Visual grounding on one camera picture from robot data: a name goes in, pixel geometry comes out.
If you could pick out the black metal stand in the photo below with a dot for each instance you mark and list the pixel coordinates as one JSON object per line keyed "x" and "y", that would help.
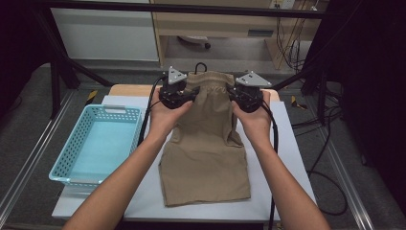
{"x": 322, "y": 96}
{"x": 55, "y": 89}

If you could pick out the light blue perforated basket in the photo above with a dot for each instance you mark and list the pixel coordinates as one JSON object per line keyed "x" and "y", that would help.
{"x": 95, "y": 143}

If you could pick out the wooden table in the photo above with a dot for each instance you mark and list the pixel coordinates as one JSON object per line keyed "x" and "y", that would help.
{"x": 134, "y": 90}

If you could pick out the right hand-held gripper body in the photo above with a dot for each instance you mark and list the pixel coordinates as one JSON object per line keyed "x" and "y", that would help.
{"x": 250, "y": 97}

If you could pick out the office chair base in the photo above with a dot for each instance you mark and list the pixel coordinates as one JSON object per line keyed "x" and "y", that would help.
{"x": 194, "y": 39}

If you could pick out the white power strip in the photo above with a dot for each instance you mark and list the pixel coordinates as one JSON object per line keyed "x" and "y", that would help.
{"x": 282, "y": 4}

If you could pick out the person's left hand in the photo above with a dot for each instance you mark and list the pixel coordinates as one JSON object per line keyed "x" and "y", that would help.
{"x": 162, "y": 123}

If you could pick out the white table board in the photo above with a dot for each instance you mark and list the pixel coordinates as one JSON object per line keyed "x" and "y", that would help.
{"x": 150, "y": 204}

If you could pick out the white cabinet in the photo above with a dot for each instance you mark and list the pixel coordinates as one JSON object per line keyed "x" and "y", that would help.
{"x": 105, "y": 35}

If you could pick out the black metal crossbar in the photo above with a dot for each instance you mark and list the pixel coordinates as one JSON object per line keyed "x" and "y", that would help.
{"x": 191, "y": 9}

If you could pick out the person's right hand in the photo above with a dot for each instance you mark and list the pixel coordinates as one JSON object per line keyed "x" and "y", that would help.
{"x": 257, "y": 127}

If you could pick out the yellow tape piece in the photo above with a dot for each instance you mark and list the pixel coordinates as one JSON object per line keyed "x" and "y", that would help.
{"x": 297, "y": 103}
{"x": 92, "y": 96}

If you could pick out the wooden desk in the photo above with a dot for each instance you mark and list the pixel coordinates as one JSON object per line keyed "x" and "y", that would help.
{"x": 217, "y": 27}

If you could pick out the aluminium floor rail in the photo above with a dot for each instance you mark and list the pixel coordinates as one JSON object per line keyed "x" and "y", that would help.
{"x": 348, "y": 188}
{"x": 38, "y": 150}

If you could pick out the black curtain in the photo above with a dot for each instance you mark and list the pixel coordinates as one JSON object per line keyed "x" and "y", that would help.
{"x": 376, "y": 80}
{"x": 19, "y": 38}

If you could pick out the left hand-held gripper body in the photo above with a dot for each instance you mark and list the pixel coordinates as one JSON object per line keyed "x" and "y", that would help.
{"x": 174, "y": 96}

